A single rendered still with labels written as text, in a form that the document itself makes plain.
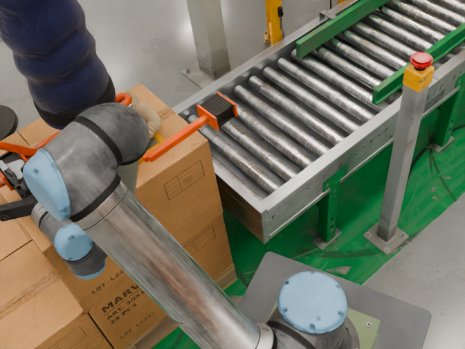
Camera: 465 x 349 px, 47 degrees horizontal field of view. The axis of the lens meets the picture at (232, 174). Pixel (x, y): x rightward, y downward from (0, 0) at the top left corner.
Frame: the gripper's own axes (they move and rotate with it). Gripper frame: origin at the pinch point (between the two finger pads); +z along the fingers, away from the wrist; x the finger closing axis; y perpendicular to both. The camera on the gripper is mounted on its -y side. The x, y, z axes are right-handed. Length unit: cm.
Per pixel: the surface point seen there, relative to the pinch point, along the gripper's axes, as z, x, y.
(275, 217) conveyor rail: -36, -56, 68
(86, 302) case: -20, -48, -3
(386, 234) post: -55, -101, 116
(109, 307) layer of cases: -19, -61, 2
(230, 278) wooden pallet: -21, -102, 52
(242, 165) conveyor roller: -10, -53, 75
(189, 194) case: -22, -32, 43
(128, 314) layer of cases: -19, -73, 6
